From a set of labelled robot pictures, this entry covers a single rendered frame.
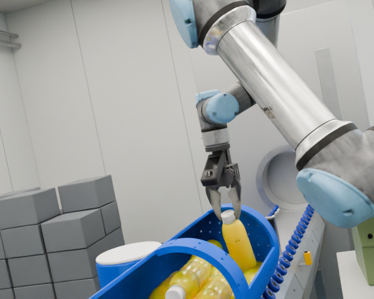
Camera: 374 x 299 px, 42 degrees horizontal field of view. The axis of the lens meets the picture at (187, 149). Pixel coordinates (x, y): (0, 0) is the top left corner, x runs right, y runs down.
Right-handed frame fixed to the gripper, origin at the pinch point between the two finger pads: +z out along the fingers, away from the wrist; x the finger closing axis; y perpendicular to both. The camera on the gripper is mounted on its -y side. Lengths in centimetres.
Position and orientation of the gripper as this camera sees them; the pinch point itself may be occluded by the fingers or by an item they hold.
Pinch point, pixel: (228, 216)
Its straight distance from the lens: 139.4
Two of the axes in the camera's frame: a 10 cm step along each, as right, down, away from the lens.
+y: 3.4, -1.1, 9.3
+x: -9.2, 1.6, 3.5
